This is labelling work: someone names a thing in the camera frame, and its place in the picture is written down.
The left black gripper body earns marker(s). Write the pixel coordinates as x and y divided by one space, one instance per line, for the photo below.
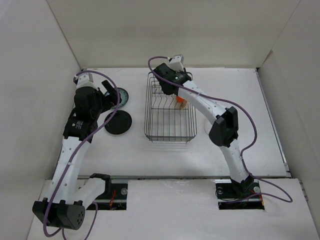
104 104

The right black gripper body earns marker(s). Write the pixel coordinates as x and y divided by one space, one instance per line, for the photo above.
165 92

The orange plate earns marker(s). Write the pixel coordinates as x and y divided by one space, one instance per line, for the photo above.
179 99

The cream patterned plate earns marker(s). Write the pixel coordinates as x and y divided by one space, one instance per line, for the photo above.
183 103

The clear glass plate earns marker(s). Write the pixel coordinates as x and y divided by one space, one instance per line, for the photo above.
207 126

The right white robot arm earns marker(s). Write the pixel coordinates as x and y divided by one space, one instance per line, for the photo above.
224 121

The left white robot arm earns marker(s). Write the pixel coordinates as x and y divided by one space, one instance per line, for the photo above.
64 206

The blue floral plate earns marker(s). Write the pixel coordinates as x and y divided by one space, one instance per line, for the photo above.
124 95

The black plate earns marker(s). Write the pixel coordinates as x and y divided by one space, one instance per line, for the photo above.
119 124

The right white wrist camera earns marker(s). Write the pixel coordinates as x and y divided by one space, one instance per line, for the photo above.
176 63

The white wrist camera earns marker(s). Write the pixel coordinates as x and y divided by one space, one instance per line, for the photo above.
176 63
84 79

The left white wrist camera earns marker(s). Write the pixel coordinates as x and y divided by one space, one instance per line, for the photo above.
84 79

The dark wire dish rack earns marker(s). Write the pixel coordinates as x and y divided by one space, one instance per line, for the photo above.
164 121

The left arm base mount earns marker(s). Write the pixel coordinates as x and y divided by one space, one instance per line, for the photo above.
114 199

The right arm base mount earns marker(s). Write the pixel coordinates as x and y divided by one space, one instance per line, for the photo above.
229 199

